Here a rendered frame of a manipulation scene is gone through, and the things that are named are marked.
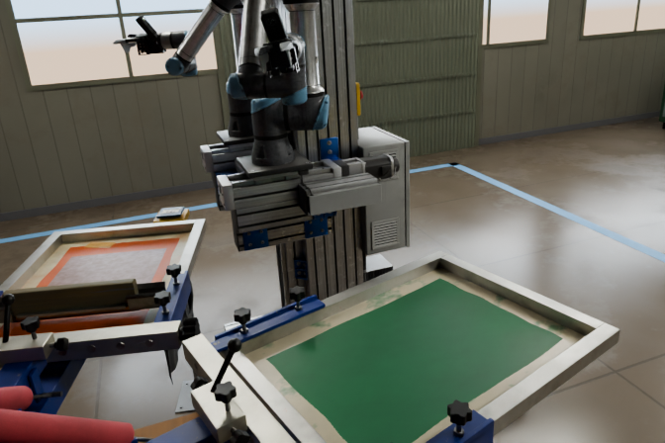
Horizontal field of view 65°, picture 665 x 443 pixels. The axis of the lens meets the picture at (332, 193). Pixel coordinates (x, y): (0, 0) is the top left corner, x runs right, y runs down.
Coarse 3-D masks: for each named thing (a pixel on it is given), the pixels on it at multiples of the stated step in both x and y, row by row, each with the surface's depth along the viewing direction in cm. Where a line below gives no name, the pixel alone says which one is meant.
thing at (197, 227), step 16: (144, 224) 206; (160, 224) 205; (176, 224) 205; (192, 224) 205; (48, 240) 196; (64, 240) 202; (80, 240) 203; (192, 240) 189; (32, 256) 184; (48, 256) 190; (192, 256) 177; (16, 272) 173; (32, 272) 177; (0, 288) 163; (16, 288) 167
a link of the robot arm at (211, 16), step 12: (216, 0) 207; (228, 0) 208; (240, 0) 213; (204, 12) 211; (216, 12) 210; (228, 12) 212; (204, 24) 212; (216, 24) 214; (192, 36) 214; (204, 36) 215; (180, 48) 217; (192, 48) 216; (168, 60) 217; (180, 60) 218; (168, 72) 219; (180, 72) 219
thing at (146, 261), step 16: (160, 240) 199; (176, 240) 198; (128, 256) 187; (144, 256) 187; (160, 256) 186; (112, 272) 176; (128, 272) 176; (144, 272) 175; (160, 272) 174; (80, 320) 149; (96, 320) 148; (112, 320) 148; (128, 320) 148
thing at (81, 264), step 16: (64, 256) 190; (80, 256) 190; (96, 256) 189; (112, 256) 188; (64, 272) 178; (80, 272) 178; (96, 272) 177; (48, 320) 150; (64, 320) 149; (0, 336) 144
